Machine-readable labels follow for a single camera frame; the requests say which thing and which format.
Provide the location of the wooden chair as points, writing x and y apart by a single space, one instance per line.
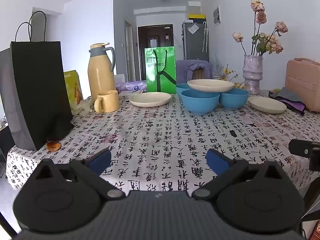
198 74

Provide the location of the paper note on fridge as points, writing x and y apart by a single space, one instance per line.
193 28

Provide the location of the white cardboard box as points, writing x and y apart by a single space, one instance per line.
194 7

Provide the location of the purple tissue pack blue label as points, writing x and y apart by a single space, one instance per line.
136 86

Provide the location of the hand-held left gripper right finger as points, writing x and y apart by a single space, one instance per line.
217 162

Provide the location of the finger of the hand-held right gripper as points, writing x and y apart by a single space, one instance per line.
300 148

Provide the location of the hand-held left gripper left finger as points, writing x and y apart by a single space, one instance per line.
101 161

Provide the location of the clear plastic box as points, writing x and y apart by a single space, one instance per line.
119 78

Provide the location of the blue bowl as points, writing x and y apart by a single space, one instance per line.
181 90
235 98
200 103

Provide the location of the yellow thermos jug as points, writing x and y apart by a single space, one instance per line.
100 75

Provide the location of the dark brown door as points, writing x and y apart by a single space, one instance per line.
155 33

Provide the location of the purple covered chair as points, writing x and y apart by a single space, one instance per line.
185 67

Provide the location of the black paper bag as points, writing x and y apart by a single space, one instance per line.
37 80

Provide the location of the grey fridge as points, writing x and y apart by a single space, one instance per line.
195 45

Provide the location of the white glove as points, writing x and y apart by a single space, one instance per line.
81 108

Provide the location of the yellow mug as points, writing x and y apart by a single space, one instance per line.
110 102

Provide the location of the white umbrella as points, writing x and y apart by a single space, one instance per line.
205 37

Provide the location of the dried rose bouquet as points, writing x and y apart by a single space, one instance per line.
261 17

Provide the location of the green paper bag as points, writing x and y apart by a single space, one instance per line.
150 80

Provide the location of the small flat white box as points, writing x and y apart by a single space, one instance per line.
127 94

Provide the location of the white interior door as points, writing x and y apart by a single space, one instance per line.
129 52

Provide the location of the cream plate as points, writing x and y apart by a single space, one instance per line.
267 105
210 86
150 100

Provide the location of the pink carry case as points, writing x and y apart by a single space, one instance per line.
302 80

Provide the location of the white wall panel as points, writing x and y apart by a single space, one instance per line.
217 15

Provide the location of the yellow flower branch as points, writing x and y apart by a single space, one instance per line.
228 73

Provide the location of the speckled ceramic vase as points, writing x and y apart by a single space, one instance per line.
252 75

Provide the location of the yellow snack box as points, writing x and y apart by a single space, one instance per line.
72 87

